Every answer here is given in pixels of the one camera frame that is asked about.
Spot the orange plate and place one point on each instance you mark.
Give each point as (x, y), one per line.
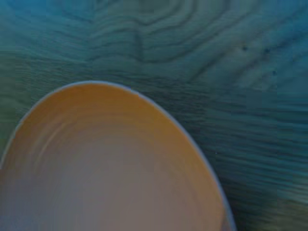
(108, 163)

